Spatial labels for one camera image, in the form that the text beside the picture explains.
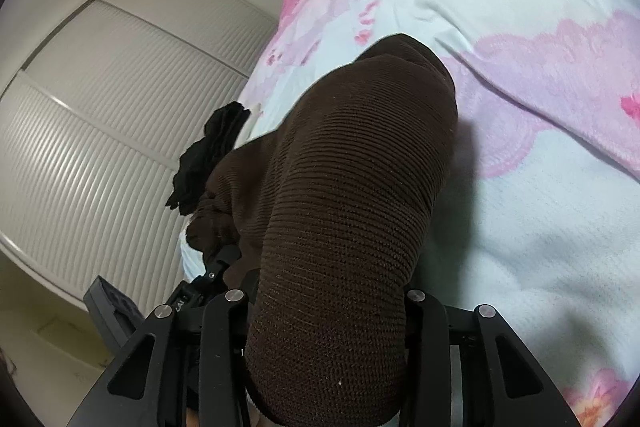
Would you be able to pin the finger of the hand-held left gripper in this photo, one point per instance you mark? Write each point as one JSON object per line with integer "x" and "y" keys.
{"x": 222, "y": 259}

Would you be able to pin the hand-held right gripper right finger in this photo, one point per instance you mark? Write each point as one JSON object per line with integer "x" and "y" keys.
{"x": 430, "y": 347}

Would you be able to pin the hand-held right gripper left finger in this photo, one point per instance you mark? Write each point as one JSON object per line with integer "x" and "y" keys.
{"x": 220, "y": 357}

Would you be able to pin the dark brown fleece pants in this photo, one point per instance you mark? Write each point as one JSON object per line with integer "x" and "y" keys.
{"x": 345, "y": 207}

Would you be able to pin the black folded clothes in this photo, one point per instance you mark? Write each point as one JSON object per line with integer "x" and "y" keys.
{"x": 210, "y": 157}

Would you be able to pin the white louvered wardrobe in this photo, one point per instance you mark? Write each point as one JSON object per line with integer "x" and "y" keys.
{"x": 100, "y": 157}

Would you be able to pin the pink floral blanket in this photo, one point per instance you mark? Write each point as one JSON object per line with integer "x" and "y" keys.
{"x": 525, "y": 207}

